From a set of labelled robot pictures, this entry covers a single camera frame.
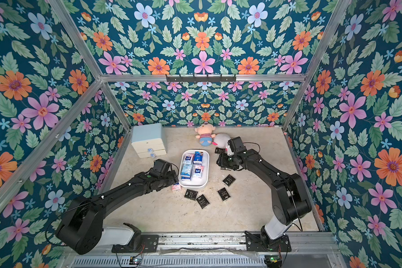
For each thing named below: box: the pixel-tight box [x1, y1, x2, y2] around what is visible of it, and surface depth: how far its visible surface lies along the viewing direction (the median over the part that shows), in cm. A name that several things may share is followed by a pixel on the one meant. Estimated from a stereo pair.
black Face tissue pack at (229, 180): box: [222, 174, 236, 187], surface depth 93 cm
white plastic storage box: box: [178, 149, 210, 189], surface depth 95 cm
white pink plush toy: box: [212, 132, 231, 150], surface depth 106 cm
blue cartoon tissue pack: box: [193, 151, 204, 165], surface depth 100 cm
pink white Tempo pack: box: [171, 182, 182, 192], surface depth 90 cm
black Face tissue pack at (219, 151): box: [214, 147, 226, 155], surface depth 107 cm
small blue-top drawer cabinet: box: [131, 122, 168, 159], surface depth 98 cm
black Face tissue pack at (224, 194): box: [217, 187, 232, 203], surface depth 88 cm
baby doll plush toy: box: [194, 121, 217, 147], surface depth 110 cm
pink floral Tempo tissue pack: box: [182, 152, 195, 165], surface depth 98 cm
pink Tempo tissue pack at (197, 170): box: [192, 164, 205, 179], surface depth 96 cm
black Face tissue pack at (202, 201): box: [195, 194, 210, 210], surface depth 86 cm
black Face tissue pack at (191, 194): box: [184, 188, 199, 201], surface depth 88 cm
